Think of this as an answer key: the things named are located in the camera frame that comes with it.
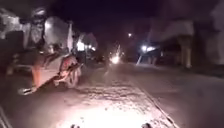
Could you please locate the vehicle with bright headlight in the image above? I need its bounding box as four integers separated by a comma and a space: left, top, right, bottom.
108, 53, 123, 66

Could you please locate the grey rough road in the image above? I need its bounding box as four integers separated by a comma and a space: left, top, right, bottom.
0, 61, 224, 128

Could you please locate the orange construction vehicle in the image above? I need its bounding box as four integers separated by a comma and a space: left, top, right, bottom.
4, 8, 84, 96

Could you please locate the building with pillars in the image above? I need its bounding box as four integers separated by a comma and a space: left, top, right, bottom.
136, 0, 224, 76

